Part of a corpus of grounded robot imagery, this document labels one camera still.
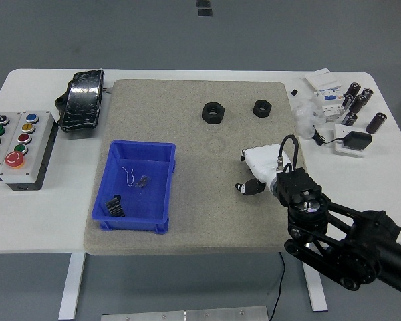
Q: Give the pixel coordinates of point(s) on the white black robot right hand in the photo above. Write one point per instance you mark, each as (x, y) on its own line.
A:
(264, 160)

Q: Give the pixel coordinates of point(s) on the blue plastic bin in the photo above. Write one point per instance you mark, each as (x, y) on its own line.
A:
(147, 204)

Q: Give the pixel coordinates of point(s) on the large black gear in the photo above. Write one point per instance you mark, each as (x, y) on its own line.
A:
(115, 208)

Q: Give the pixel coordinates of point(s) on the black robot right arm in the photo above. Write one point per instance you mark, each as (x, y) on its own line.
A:
(297, 187)

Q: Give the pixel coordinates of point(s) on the small black hex nut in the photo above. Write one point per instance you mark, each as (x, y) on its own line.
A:
(256, 110)

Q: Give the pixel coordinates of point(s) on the large black hex nut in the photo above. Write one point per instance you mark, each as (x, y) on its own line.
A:
(205, 115)

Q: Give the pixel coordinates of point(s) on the white cardboard box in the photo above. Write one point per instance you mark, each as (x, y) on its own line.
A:
(322, 79)

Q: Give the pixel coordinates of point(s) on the grey box with red stop button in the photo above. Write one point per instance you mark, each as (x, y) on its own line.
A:
(36, 133)

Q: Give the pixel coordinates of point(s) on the grey box with green buttons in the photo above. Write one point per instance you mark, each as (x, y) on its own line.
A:
(5, 133)

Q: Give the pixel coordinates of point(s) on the crumpled clear plastic bag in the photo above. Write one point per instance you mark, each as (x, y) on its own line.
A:
(304, 120)

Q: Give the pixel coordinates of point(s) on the grey-brown felt mat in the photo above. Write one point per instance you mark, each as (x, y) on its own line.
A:
(204, 200)

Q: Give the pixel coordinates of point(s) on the white square plate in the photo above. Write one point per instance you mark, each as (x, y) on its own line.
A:
(341, 131)

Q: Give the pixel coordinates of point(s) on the white blue circuit breaker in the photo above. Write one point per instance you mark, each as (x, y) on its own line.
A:
(331, 107)

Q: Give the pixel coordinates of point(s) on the dark brown capacitor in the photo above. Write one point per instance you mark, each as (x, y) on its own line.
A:
(376, 123)
(350, 119)
(347, 101)
(357, 104)
(352, 89)
(367, 93)

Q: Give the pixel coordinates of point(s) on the black power adapter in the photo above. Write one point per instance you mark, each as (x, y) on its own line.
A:
(357, 140)

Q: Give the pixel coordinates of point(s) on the small clear bag of screws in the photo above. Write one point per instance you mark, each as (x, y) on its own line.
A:
(143, 181)

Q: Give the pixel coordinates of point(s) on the white table leg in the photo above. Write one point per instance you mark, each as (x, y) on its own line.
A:
(315, 296)
(71, 284)

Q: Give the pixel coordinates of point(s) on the black floor marker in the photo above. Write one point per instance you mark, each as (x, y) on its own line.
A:
(205, 12)

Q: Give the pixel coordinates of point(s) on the silver metal plate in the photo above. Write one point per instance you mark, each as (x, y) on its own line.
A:
(187, 314)

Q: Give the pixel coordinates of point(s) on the black film-wrapped device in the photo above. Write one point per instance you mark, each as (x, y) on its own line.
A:
(82, 100)

